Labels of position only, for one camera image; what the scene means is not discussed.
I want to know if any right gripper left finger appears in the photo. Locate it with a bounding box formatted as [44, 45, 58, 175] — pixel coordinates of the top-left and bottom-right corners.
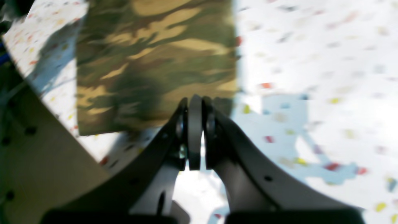
[41, 98, 190, 224]

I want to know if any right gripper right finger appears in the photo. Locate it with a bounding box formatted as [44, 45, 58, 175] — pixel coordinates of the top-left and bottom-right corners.
[202, 96, 364, 224]

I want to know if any camouflage T-shirt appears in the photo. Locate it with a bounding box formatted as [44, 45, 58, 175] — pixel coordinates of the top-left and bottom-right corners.
[76, 0, 237, 136]

